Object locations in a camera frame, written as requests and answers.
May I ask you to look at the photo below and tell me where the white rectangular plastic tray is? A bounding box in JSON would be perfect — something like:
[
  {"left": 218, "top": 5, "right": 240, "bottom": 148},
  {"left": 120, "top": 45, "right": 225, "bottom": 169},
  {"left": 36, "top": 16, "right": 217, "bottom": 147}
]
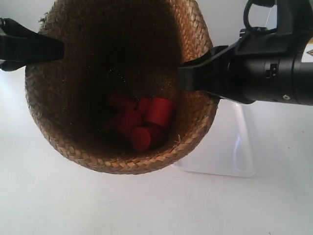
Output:
[{"left": 173, "top": 100, "right": 255, "bottom": 177}]

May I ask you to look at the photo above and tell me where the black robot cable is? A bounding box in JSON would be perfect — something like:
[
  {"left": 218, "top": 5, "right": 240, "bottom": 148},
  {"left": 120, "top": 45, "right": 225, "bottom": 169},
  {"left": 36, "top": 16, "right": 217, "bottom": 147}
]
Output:
[{"left": 243, "top": 0, "right": 279, "bottom": 30}]

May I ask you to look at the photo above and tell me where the brown woven wicker basket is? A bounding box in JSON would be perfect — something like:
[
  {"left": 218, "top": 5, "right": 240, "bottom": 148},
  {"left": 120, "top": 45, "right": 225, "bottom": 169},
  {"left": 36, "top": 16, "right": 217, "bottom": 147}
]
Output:
[{"left": 25, "top": 0, "right": 219, "bottom": 174}]

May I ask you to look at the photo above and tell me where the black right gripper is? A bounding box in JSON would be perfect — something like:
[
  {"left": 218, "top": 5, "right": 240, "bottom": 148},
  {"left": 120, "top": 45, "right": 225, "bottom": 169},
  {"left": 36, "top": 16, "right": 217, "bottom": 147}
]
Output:
[{"left": 178, "top": 27, "right": 296, "bottom": 104}]

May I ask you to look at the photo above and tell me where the red cylinder large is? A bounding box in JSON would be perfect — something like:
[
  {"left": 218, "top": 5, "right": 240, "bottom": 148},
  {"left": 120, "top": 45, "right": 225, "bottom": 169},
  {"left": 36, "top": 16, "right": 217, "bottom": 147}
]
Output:
[
  {"left": 130, "top": 126, "right": 166, "bottom": 152},
  {"left": 115, "top": 110, "right": 143, "bottom": 139}
]

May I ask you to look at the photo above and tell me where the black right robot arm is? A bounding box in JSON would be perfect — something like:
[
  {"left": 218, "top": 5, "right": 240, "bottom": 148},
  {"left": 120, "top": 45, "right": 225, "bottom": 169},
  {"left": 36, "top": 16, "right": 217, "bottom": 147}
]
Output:
[{"left": 178, "top": 0, "right": 313, "bottom": 106}]

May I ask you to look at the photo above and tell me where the red cylinder large front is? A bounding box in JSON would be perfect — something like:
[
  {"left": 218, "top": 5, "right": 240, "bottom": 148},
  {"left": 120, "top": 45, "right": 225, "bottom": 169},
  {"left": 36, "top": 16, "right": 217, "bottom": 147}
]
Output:
[{"left": 130, "top": 126, "right": 166, "bottom": 152}]

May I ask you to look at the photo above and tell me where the red cylinder large back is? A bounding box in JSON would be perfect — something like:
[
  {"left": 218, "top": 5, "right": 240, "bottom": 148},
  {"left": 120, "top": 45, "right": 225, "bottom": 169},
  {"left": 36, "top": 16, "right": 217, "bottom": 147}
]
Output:
[{"left": 115, "top": 110, "right": 143, "bottom": 139}]

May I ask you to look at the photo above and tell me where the red cylinder right upright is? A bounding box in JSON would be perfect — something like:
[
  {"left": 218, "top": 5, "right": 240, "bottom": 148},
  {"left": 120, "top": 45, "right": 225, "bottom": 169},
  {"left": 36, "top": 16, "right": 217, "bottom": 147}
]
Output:
[{"left": 145, "top": 97, "right": 175, "bottom": 129}]

